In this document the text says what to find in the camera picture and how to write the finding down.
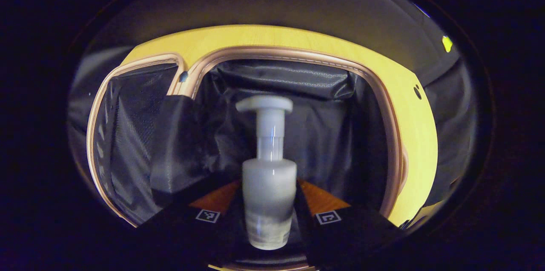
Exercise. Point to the white pump bottle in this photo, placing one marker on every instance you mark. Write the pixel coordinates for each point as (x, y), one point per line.
(269, 186)

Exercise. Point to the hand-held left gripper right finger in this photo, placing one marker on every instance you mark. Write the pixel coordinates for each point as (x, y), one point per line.
(353, 228)

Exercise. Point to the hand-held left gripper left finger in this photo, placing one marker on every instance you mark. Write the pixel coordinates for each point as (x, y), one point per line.
(183, 226)

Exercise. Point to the pink suitcase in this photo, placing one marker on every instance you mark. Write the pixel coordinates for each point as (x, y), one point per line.
(323, 135)

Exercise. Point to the black table grommet hole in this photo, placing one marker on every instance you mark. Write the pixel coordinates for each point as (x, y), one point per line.
(417, 91)

